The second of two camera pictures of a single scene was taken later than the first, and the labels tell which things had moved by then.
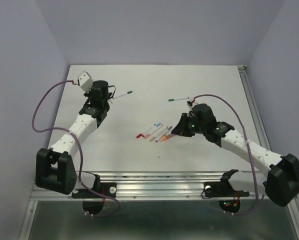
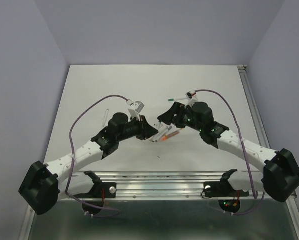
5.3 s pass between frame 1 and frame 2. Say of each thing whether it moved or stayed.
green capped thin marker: stayed
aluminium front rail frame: stayed
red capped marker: moved
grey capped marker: stayed
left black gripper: moved
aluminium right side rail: stayed
